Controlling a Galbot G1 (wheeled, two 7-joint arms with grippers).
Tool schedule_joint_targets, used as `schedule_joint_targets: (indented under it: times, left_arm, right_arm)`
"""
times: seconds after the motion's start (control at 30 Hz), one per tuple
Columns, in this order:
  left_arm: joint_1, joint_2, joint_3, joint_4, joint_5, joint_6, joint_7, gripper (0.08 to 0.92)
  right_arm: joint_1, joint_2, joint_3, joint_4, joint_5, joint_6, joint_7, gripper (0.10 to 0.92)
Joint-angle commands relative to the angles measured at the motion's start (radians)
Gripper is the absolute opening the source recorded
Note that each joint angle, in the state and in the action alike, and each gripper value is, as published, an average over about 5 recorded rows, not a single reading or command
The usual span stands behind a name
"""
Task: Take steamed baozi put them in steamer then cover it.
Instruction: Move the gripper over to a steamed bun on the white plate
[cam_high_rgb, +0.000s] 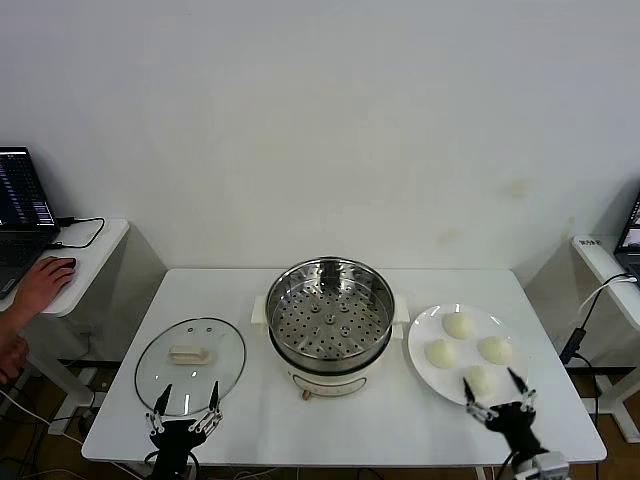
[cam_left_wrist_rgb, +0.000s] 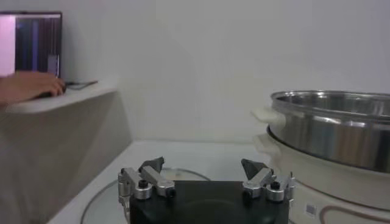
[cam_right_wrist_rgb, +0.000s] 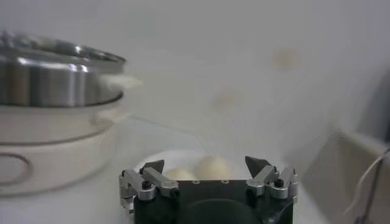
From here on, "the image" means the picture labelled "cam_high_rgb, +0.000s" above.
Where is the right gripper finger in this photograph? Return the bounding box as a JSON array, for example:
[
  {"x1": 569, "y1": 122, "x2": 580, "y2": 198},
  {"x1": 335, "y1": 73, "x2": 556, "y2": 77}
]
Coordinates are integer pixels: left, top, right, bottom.
[
  {"x1": 506, "y1": 367, "x2": 539, "y2": 416},
  {"x1": 462, "y1": 377, "x2": 499, "y2": 424}
]

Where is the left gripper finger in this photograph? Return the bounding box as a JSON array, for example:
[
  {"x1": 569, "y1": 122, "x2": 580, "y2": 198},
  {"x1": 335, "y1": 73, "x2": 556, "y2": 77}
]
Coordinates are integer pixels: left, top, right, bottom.
[
  {"x1": 144, "y1": 383, "x2": 174, "y2": 439},
  {"x1": 188, "y1": 380, "x2": 224, "y2": 435}
]

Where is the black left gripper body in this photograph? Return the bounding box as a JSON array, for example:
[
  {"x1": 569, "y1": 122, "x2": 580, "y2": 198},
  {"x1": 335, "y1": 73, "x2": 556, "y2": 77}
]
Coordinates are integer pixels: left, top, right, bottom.
[{"x1": 148, "y1": 418, "x2": 209, "y2": 480}]

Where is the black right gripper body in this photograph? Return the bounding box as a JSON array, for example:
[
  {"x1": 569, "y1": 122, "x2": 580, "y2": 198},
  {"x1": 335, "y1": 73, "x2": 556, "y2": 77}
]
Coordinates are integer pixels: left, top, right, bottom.
[{"x1": 482, "y1": 401, "x2": 546, "y2": 461}]

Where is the white steamed baozi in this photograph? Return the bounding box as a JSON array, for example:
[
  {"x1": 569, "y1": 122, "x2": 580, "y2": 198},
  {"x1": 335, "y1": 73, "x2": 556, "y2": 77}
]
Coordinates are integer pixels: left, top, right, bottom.
[
  {"x1": 463, "y1": 364, "x2": 499, "y2": 401},
  {"x1": 424, "y1": 338, "x2": 460, "y2": 370},
  {"x1": 442, "y1": 312, "x2": 476, "y2": 341},
  {"x1": 477, "y1": 335, "x2": 514, "y2": 365}
]

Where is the round glass pot lid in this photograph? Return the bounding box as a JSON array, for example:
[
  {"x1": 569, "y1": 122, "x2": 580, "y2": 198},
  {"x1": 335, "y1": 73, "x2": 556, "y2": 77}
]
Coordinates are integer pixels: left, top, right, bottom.
[{"x1": 133, "y1": 315, "x2": 247, "y2": 418}]

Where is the person bare forearm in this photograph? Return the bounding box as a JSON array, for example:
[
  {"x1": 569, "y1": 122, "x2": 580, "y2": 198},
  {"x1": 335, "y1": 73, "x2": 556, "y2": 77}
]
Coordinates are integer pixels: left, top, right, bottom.
[{"x1": 0, "y1": 302, "x2": 29, "y2": 351}]

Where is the perforated steel steamer basket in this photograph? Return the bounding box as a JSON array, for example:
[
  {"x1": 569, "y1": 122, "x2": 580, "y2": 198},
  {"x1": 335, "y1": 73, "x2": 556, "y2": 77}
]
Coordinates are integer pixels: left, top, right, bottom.
[{"x1": 264, "y1": 255, "x2": 395, "y2": 365}]

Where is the person bare hand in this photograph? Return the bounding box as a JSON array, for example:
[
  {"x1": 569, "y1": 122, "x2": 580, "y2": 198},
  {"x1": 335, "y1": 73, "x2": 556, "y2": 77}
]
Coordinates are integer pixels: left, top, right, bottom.
[{"x1": 12, "y1": 255, "x2": 79, "y2": 324}]

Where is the round white plate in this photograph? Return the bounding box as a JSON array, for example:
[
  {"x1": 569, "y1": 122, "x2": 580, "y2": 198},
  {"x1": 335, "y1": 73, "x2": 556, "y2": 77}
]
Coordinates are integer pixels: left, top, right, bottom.
[{"x1": 407, "y1": 303, "x2": 530, "y2": 407}]

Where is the cream electric cooker pot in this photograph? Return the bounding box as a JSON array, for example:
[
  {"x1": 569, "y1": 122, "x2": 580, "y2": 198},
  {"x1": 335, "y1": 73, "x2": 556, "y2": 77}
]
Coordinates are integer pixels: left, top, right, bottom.
[{"x1": 249, "y1": 294, "x2": 409, "y2": 402}]

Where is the white side desk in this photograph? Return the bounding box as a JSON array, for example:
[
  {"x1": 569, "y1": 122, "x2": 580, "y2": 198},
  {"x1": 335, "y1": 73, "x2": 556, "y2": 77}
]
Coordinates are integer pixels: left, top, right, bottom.
[
  {"x1": 0, "y1": 217, "x2": 131, "y2": 436},
  {"x1": 571, "y1": 233, "x2": 640, "y2": 442}
]

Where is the black adapter cable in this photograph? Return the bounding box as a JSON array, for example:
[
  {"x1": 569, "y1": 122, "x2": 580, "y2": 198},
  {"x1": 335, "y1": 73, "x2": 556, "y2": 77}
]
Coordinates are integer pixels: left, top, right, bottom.
[{"x1": 558, "y1": 272, "x2": 609, "y2": 426}]

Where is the white floor cable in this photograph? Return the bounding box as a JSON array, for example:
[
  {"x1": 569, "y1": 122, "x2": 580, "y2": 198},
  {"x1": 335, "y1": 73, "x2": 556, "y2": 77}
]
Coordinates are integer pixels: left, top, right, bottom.
[{"x1": 0, "y1": 389, "x2": 84, "y2": 446}]

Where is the white plug cable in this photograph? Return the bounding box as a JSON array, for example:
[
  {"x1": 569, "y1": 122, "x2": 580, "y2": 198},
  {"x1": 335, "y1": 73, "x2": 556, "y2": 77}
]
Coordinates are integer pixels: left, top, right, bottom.
[{"x1": 577, "y1": 274, "x2": 640, "y2": 317}]

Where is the black laptop cable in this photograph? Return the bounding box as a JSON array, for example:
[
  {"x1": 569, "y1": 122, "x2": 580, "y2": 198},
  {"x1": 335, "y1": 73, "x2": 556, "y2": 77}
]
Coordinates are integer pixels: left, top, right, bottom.
[{"x1": 49, "y1": 216, "x2": 106, "y2": 250}]

